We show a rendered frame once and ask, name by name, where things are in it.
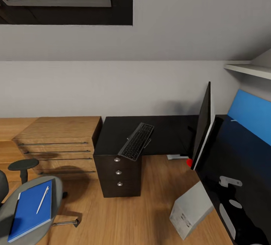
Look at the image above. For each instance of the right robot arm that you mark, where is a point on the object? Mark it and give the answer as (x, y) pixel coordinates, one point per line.
(242, 229)

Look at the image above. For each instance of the folder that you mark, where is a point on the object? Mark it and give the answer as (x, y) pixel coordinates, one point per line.
(26, 216)

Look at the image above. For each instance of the desktop computer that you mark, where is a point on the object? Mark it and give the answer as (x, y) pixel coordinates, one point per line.
(190, 209)

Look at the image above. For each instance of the monitor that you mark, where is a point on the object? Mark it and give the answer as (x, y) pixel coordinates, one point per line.
(205, 122)

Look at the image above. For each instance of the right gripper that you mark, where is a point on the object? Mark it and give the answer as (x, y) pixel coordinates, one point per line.
(217, 188)

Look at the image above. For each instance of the pen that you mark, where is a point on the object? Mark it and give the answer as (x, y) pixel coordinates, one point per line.
(43, 198)

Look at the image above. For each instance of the swivel chair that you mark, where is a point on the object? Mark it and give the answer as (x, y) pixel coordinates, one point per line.
(7, 208)

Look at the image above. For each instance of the keyboard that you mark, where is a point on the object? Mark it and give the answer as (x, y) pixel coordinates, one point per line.
(136, 142)

